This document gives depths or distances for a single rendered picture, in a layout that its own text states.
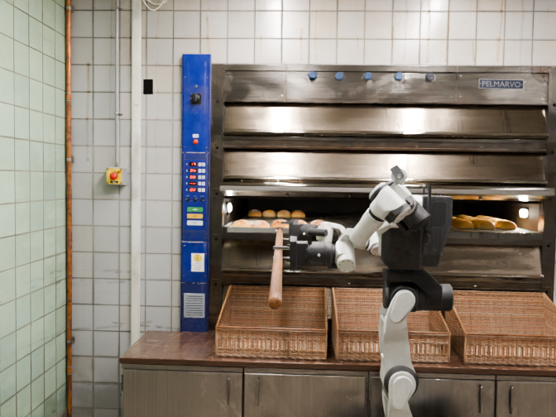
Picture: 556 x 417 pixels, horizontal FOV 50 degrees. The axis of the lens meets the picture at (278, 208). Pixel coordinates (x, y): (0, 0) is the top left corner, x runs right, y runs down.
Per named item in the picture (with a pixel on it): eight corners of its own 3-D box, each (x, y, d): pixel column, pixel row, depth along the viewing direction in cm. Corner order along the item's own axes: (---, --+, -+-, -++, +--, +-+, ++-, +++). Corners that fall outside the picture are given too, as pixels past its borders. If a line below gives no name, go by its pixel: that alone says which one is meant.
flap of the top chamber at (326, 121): (223, 135, 336) (225, 103, 341) (546, 139, 328) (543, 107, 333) (222, 131, 332) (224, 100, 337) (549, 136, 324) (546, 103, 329)
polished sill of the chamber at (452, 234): (222, 232, 345) (223, 226, 345) (539, 239, 337) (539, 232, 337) (222, 233, 339) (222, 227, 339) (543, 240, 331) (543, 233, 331)
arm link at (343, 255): (323, 256, 207) (356, 256, 206) (323, 236, 215) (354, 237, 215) (322, 279, 214) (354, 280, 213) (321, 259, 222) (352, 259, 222)
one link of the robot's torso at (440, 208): (443, 264, 264) (445, 184, 263) (452, 277, 231) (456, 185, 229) (375, 262, 269) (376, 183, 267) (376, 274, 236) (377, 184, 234)
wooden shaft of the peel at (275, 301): (281, 311, 129) (281, 297, 129) (267, 310, 129) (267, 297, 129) (282, 234, 300) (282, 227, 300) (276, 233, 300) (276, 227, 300)
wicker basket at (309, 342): (227, 332, 341) (228, 284, 339) (326, 335, 337) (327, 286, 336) (213, 357, 292) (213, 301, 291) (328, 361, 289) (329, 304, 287)
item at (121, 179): (109, 184, 341) (109, 167, 340) (127, 184, 340) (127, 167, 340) (105, 184, 333) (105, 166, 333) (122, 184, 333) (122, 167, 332)
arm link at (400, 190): (418, 198, 195) (425, 207, 216) (390, 171, 200) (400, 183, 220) (393, 222, 197) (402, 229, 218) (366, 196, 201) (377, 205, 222)
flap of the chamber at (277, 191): (219, 189, 323) (224, 195, 343) (554, 195, 315) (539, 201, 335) (219, 185, 323) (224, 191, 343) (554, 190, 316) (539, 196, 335)
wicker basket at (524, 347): (441, 337, 335) (442, 289, 334) (543, 341, 332) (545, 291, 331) (462, 364, 287) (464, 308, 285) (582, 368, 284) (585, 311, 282)
